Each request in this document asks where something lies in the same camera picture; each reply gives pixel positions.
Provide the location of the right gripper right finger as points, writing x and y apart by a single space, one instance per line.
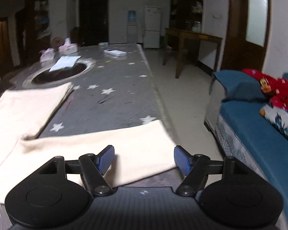
194 168

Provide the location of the pink tissue box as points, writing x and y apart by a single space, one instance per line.
68 48

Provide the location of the patterned blue white pillow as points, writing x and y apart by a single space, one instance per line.
278 117

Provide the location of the small green white packet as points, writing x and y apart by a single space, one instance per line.
103 44

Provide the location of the white tissue box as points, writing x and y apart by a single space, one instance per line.
47 55

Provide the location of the blue sofa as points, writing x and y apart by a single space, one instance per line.
233 116

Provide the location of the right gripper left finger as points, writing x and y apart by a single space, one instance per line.
93 169

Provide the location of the white folded paper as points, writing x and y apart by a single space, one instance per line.
64 62

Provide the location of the grey star-patterned tablecloth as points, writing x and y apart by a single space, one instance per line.
87 110

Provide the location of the water dispenser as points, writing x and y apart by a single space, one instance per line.
132 32

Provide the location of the wooden side table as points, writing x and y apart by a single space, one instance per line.
189 41

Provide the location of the round induction cooktop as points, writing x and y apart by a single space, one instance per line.
45 78

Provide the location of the red cartoon pillow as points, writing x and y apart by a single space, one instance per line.
276 89

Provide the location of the white refrigerator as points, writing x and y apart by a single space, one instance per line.
152 27

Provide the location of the cream sweater garment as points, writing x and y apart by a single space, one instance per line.
140 151

